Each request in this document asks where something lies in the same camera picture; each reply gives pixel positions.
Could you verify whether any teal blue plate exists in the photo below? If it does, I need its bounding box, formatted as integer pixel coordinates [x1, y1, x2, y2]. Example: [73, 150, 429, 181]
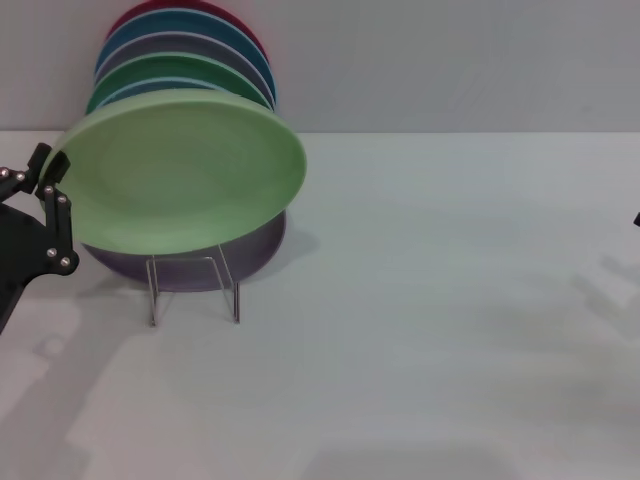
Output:
[94, 8, 278, 101]

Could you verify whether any light blue plate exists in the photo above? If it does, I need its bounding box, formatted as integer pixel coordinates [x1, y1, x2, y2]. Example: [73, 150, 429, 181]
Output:
[97, 77, 221, 109]

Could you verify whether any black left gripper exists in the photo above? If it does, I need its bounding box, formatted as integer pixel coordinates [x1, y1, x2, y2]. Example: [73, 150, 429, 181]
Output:
[0, 143, 81, 336]

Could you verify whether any clear acrylic plate rack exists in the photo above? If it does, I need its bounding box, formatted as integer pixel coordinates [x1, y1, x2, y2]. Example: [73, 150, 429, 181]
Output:
[145, 244, 241, 329]

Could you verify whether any purple plate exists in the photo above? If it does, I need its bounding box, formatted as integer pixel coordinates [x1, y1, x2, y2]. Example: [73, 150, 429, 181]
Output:
[82, 209, 289, 293]

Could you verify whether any dark green plate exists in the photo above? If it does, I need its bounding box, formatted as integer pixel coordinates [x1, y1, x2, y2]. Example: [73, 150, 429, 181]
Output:
[84, 51, 275, 115]

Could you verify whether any red plate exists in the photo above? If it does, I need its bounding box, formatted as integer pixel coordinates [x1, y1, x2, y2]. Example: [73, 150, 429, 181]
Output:
[105, 0, 271, 64]

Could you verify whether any grey plate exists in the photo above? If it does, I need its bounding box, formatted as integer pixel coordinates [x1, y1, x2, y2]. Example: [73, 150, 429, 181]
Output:
[93, 33, 278, 109]

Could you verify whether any light green plate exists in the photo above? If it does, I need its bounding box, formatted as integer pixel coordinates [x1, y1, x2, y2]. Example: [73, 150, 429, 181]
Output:
[40, 88, 307, 256]

